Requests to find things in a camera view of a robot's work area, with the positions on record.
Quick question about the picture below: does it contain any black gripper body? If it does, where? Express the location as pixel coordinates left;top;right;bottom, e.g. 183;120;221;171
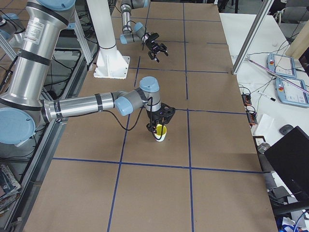
146;40;161;53
146;110;167;128

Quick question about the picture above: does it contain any yellow plastic cup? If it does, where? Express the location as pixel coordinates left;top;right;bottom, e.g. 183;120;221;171
154;124;167;142

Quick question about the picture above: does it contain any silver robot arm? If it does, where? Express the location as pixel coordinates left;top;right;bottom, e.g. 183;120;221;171
120;0;169;62
0;0;167;145

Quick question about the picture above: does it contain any green plastic cup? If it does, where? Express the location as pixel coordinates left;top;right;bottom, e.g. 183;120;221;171
154;134;166;142

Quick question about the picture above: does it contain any stack of magazines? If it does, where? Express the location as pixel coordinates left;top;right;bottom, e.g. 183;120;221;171
0;163;21;211

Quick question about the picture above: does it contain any black marker pen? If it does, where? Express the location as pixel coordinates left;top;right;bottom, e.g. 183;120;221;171
257;91;276;102

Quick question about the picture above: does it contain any black computer mouse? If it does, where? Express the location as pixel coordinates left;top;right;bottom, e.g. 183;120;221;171
279;124;294;135

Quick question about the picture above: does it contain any upper teach pendant tablet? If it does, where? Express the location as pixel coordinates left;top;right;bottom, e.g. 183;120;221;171
267;53;297;78

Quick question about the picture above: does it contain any teach pendant tablet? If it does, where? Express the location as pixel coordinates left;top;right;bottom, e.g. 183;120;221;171
267;53;297;78
275;78;309;108

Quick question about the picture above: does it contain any lower teach pendant tablet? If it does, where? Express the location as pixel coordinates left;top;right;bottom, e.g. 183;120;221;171
275;78;309;108

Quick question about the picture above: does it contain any black laptop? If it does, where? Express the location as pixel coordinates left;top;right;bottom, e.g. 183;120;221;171
265;126;309;201

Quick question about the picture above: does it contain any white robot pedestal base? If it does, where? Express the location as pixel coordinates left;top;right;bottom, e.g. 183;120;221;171
87;0;130;79

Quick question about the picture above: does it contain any aluminium frame post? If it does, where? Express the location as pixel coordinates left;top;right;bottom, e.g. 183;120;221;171
232;0;274;75

